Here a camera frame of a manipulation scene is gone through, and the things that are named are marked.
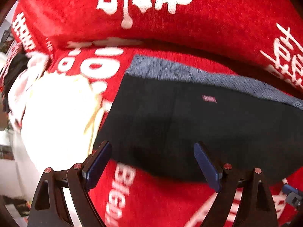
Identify white crumpled garment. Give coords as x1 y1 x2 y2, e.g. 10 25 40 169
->
7 52 50 133

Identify red printed blanket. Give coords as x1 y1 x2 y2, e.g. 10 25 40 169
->
9 0 303 227

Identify black crumpled cloth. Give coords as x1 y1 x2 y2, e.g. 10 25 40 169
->
1 53 30 114

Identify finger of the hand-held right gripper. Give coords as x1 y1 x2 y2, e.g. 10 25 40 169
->
281 179 296 195

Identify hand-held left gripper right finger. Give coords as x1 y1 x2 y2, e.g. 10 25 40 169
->
194 141 278 227

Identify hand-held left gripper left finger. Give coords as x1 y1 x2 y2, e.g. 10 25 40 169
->
27 141 112 227

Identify white folded cloth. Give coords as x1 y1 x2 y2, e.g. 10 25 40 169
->
20 74 106 204

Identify black pants with grey waistband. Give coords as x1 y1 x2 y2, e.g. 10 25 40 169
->
93 54 303 187

